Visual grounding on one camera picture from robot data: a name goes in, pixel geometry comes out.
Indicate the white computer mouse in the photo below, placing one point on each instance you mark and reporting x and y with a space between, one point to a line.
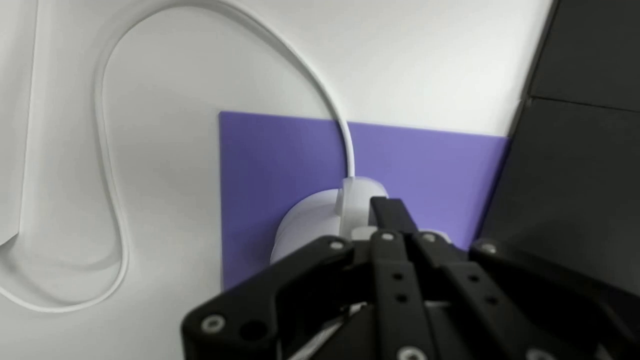
312 221

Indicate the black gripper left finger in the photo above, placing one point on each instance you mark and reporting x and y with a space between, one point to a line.
301 301

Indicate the black table board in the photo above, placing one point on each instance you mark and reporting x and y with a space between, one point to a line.
581 167

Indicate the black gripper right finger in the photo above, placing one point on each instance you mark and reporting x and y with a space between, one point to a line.
520 301

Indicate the purple rectangular mat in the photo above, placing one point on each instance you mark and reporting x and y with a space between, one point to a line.
426 173

